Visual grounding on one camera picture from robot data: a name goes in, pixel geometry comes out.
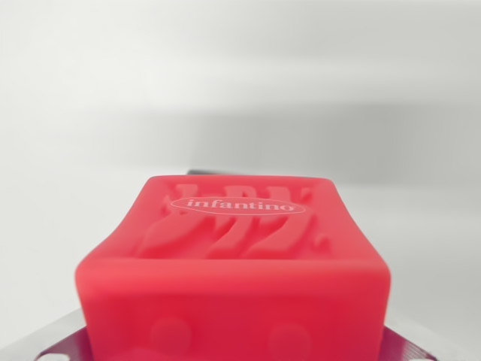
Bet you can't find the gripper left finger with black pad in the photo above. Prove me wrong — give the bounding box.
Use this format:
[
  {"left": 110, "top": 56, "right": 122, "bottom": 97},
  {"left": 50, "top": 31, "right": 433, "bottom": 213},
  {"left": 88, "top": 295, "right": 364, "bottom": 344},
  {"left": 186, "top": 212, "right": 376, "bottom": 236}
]
[{"left": 35, "top": 310, "right": 92, "bottom": 361}]

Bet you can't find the red infantino soft cube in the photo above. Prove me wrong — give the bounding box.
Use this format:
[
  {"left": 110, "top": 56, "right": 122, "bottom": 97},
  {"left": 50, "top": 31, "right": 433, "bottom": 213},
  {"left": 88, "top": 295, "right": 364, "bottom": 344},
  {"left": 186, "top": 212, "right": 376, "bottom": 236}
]
[{"left": 74, "top": 173, "right": 392, "bottom": 361}]

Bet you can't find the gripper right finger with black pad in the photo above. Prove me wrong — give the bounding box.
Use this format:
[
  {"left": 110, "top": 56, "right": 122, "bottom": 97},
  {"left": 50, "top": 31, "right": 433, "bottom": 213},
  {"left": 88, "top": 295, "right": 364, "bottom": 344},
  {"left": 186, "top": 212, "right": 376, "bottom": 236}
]
[{"left": 381, "top": 322, "right": 443, "bottom": 361}]

